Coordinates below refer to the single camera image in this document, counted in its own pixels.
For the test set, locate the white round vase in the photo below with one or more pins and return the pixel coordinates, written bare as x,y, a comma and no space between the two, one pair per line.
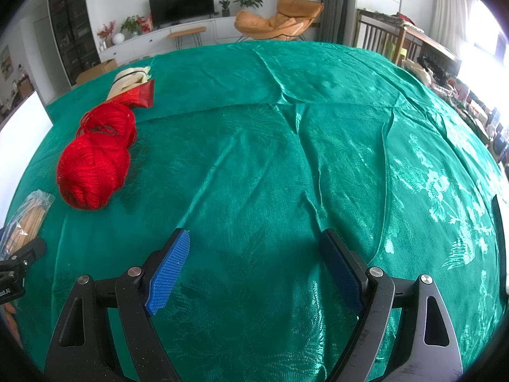
118,38

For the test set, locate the framed wall picture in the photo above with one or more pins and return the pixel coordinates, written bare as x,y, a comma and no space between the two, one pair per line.
5,63

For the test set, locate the red gift box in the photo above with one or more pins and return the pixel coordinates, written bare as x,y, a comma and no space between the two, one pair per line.
147,23

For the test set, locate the orange lounge chair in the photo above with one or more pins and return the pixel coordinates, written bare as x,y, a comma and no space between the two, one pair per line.
282,20

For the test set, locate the leafy plant with red blooms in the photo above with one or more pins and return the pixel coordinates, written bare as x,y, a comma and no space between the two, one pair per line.
132,24

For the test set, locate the small plant in dark pot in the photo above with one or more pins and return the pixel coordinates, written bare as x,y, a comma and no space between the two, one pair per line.
225,8

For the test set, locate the red flower branches in vase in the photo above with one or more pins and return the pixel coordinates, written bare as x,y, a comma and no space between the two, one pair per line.
105,32

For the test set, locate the red paper packet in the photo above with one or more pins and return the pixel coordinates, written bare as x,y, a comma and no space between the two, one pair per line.
139,95

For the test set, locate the red yarn ball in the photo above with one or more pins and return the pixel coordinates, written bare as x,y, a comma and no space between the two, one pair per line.
111,119
93,171

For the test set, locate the cardboard box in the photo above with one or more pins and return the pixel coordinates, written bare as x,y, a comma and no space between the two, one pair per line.
97,71

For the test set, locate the black television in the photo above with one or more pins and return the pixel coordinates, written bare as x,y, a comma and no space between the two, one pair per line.
181,4

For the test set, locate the wooden chair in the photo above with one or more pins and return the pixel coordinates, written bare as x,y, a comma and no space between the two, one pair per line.
373,34

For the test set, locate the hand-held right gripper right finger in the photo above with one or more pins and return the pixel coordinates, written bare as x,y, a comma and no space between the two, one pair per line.
342,270

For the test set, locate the pile of assorted goods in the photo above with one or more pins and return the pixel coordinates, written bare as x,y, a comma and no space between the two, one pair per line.
449,83

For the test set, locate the grey curtain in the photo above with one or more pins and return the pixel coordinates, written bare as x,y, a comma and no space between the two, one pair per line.
338,4

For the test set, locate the wooden bench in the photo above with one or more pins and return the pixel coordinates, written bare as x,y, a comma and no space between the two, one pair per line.
186,31

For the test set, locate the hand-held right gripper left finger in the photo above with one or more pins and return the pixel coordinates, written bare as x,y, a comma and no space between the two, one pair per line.
169,270

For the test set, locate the dark display cabinet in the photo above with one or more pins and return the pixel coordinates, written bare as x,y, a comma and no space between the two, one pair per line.
73,24

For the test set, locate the white television cabinet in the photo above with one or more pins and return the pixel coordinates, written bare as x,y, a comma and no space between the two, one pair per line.
147,45

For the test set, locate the white board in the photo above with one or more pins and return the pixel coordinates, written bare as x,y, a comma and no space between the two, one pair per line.
20,127

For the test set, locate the clear packet of bamboo sticks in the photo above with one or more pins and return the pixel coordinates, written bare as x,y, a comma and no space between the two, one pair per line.
30,215

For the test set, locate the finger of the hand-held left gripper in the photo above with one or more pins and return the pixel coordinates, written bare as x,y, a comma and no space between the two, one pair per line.
28,251
4,234

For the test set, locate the green patterned tablecloth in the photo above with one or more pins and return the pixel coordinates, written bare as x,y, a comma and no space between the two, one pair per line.
278,159

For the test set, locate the person's left hand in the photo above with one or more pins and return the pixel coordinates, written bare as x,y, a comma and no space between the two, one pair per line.
10,318

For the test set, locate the green plastic stool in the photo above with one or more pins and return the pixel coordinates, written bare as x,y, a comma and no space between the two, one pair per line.
395,52

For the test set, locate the white curtain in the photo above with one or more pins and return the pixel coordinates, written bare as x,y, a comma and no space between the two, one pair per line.
451,8

